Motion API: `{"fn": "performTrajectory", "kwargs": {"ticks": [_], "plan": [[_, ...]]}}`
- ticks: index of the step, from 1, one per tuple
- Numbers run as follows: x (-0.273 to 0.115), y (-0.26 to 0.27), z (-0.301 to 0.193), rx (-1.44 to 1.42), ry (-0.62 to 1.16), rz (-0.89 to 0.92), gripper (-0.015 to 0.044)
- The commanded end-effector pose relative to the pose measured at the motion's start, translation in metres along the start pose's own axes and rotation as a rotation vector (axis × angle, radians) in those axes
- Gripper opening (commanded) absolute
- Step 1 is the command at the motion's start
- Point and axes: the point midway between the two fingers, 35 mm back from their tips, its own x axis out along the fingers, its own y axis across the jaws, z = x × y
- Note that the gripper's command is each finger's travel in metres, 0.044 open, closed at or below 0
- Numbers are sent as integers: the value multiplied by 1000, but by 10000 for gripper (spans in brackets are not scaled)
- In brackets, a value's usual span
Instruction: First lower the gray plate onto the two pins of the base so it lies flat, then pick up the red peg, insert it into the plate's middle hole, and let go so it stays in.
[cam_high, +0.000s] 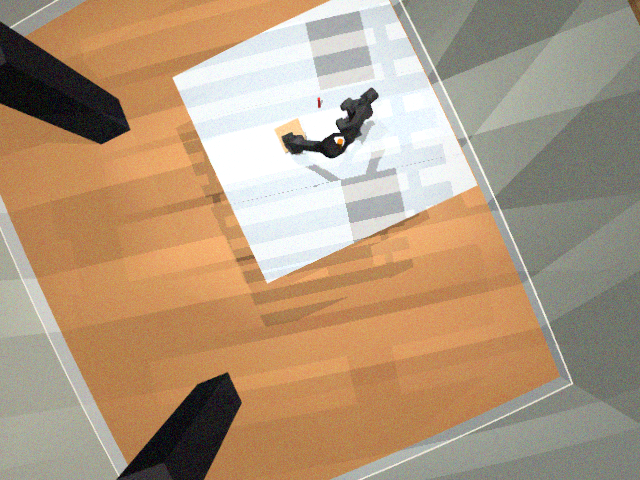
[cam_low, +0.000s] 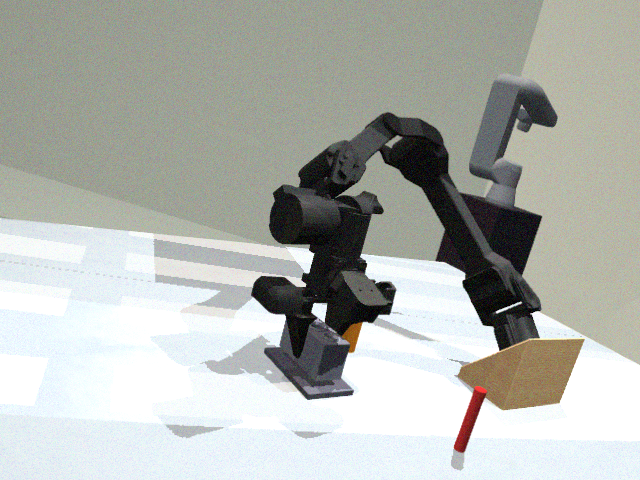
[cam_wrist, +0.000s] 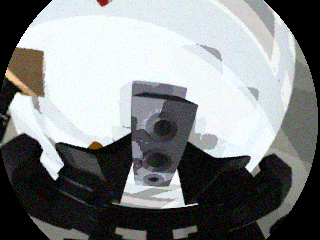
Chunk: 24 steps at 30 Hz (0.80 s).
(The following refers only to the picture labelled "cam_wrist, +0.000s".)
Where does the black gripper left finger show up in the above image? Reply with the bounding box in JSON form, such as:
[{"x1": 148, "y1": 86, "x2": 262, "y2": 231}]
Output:
[{"x1": 55, "y1": 132, "x2": 133, "y2": 204}]

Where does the red peg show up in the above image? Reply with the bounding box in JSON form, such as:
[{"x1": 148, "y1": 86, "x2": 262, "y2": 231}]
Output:
[{"x1": 97, "y1": 0, "x2": 109, "y2": 7}]

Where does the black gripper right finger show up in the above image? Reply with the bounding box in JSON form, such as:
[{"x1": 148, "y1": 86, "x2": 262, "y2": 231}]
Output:
[{"x1": 177, "y1": 141, "x2": 251, "y2": 205}]

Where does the orange cylinder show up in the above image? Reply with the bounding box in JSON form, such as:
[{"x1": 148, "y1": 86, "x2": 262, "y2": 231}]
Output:
[{"x1": 87, "y1": 141, "x2": 103, "y2": 149}]

